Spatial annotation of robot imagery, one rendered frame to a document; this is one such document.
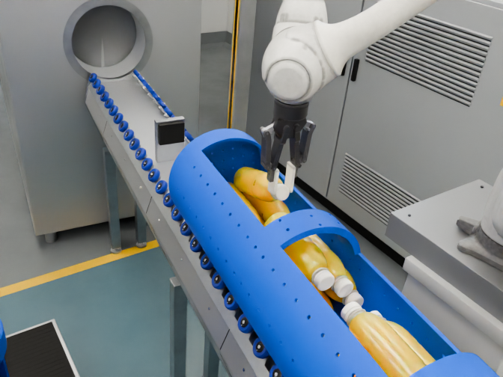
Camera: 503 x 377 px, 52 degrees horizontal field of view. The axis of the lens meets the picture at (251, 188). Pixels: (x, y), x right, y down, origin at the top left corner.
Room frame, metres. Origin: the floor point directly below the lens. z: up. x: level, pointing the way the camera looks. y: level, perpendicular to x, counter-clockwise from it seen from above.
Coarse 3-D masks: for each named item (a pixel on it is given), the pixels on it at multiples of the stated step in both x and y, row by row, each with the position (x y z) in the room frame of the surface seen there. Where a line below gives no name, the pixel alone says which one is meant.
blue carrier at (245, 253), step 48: (192, 144) 1.16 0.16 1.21; (240, 144) 1.24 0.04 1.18; (192, 192) 1.03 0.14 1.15; (240, 240) 0.83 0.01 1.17; (288, 240) 0.78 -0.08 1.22; (336, 240) 0.95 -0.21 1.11; (240, 288) 0.76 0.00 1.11; (288, 288) 0.69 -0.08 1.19; (384, 288) 0.80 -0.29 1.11; (288, 336) 0.62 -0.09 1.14; (336, 336) 0.58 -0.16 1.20; (432, 336) 0.68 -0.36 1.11
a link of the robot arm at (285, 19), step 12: (288, 0) 1.01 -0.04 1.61; (300, 0) 1.00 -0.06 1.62; (312, 0) 1.00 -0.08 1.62; (288, 12) 1.00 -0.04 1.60; (300, 12) 0.99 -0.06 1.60; (312, 12) 0.99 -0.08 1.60; (324, 12) 1.01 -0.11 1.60; (276, 24) 1.01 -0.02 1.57; (288, 24) 0.98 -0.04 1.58; (300, 24) 0.97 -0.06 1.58
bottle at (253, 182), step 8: (240, 168) 1.18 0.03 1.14; (248, 168) 1.17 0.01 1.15; (240, 176) 1.15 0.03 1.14; (248, 176) 1.12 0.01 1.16; (256, 176) 1.10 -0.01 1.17; (264, 176) 1.08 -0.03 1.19; (240, 184) 1.13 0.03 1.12; (248, 184) 1.10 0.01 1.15; (256, 184) 1.07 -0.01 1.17; (264, 184) 1.05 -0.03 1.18; (248, 192) 1.10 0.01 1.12; (256, 192) 1.06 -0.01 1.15; (264, 192) 1.04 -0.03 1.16; (264, 200) 1.05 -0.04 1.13; (272, 200) 1.04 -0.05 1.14
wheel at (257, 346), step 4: (256, 340) 0.75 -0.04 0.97; (260, 340) 0.75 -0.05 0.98; (256, 344) 0.75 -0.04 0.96; (260, 344) 0.74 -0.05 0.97; (252, 348) 0.75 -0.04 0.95; (256, 348) 0.74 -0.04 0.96; (260, 348) 0.74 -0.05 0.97; (264, 348) 0.73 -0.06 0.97; (256, 352) 0.73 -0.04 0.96; (260, 352) 0.73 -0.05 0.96; (264, 352) 0.72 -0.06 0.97; (268, 352) 0.72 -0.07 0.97; (256, 356) 0.73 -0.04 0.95; (260, 356) 0.72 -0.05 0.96; (264, 356) 0.72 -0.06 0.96
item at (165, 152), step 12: (156, 120) 1.55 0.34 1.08; (168, 120) 1.56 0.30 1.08; (180, 120) 1.58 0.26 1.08; (156, 132) 1.53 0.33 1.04; (168, 132) 1.54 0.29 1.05; (180, 132) 1.56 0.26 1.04; (156, 144) 1.53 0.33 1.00; (168, 144) 1.55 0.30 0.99; (180, 144) 1.58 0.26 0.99; (156, 156) 1.54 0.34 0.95; (168, 156) 1.55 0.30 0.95
